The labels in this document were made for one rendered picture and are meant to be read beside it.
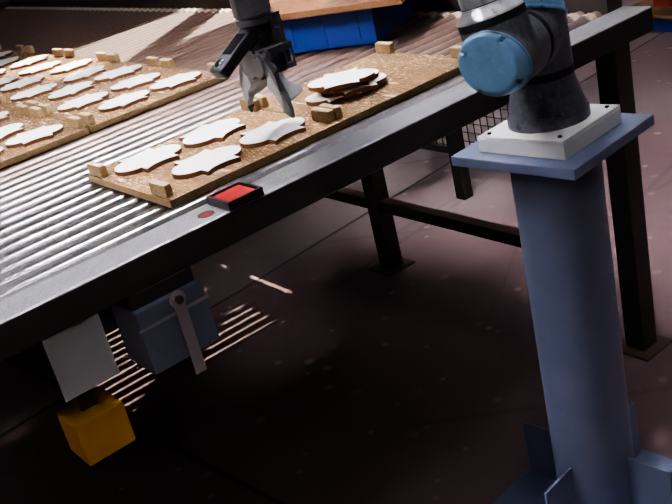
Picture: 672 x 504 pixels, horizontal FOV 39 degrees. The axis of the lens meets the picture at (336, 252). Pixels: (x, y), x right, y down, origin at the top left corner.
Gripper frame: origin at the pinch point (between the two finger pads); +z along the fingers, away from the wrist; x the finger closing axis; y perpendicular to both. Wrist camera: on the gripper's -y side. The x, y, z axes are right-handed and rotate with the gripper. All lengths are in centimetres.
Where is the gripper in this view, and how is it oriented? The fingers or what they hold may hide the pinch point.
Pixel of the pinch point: (269, 117)
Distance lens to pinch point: 195.3
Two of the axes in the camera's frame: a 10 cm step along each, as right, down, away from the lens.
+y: 7.5, -4.1, 5.1
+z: 2.2, 8.9, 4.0
